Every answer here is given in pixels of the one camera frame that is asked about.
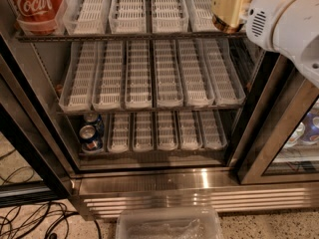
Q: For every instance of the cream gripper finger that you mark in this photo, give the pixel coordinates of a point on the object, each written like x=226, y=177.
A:
x=229, y=14

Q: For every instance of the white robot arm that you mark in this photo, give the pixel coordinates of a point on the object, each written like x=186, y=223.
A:
x=287, y=27

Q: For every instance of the shelf tray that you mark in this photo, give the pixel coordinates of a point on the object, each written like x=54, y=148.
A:
x=223, y=76
x=108, y=87
x=200, y=15
x=143, y=132
x=169, y=16
x=169, y=88
x=85, y=17
x=128, y=16
x=189, y=134
x=119, y=133
x=167, y=138
x=138, y=92
x=197, y=88
x=212, y=130
x=77, y=90

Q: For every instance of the white can behind glass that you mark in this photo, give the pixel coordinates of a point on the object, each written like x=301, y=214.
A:
x=298, y=132

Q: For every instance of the glass fridge door right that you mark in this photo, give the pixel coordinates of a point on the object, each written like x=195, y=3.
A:
x=284, y=98

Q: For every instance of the stainless steel fridge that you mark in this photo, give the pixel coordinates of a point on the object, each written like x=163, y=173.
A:
x=122, y=105

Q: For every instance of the blue can behind glass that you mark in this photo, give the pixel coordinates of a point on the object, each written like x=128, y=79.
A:
x=311, y=132

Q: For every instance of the blue Pepsi can rear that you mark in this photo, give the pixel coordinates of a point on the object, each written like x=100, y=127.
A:
x=96, y=121

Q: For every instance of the blue pepsi can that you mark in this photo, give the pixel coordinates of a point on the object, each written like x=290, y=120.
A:
x=96, y=121
x=90, y=139

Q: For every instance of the blue Pepsi can front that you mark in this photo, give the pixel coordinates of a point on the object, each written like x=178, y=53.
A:
x=90, y=139

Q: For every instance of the red Coca-Cola can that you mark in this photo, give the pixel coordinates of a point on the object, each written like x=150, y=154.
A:
x=36, y=4

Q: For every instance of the open fridge door left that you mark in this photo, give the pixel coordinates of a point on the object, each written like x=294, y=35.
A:
x=25, y=130

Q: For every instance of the clear tray under cola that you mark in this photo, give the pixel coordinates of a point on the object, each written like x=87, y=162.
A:
x=54, y=26

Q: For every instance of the clear plastic bin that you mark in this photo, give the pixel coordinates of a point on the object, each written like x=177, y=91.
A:
x=169, y=223

